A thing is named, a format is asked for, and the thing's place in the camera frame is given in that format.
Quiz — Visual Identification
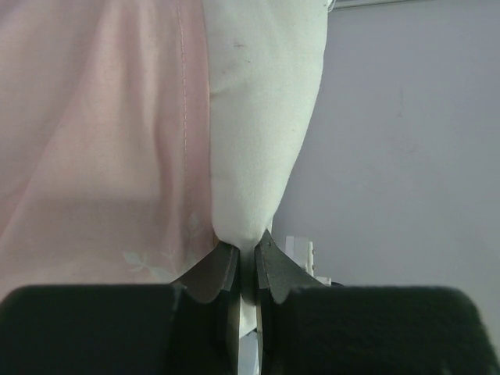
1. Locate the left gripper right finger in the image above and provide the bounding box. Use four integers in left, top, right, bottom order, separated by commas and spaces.
255, 230, 325, 304

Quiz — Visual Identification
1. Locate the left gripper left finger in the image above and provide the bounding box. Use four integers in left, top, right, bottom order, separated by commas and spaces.
173, 242, 239, 303

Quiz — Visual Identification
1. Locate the pink Journey pillow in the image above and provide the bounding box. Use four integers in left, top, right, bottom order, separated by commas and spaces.
1, 1, 214, 294

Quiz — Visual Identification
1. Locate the white pillow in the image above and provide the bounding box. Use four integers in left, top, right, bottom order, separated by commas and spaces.
203, 0, 330, 251

